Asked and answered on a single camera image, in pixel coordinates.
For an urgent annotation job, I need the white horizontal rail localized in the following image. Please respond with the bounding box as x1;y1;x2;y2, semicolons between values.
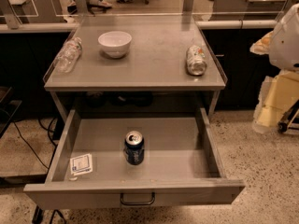
196;20;277;30

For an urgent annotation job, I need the grey metal cabinet counter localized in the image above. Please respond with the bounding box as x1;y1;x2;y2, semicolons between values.
45;15;226;114

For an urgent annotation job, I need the blue pepsi can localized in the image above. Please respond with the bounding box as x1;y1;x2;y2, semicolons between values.
124;131;145;165

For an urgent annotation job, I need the white paper tag label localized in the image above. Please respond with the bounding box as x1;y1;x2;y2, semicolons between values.
70;153;93;175

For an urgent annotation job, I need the black drawer handle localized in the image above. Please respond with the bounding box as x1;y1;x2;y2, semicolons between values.
120;192;156;206

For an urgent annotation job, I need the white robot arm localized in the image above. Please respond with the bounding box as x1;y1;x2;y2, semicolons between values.
249;4;299;133

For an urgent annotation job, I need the black floor cable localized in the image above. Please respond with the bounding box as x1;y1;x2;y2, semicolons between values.
0;107;59;170

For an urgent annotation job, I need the clear plastic water bottle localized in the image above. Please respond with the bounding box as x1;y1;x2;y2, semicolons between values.
56;37;82;73

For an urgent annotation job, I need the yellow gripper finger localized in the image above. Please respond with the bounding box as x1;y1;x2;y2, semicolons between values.
252;70;299;133
249;32;273;55

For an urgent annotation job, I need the steel table in background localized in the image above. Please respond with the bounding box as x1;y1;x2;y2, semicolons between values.
210;0;287;21

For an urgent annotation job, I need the grey open drawer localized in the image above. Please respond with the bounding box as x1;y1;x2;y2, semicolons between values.
24;108;245;209

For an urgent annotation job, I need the white ceramic bowl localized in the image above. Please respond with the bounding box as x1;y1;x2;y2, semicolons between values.
98;31;132;58

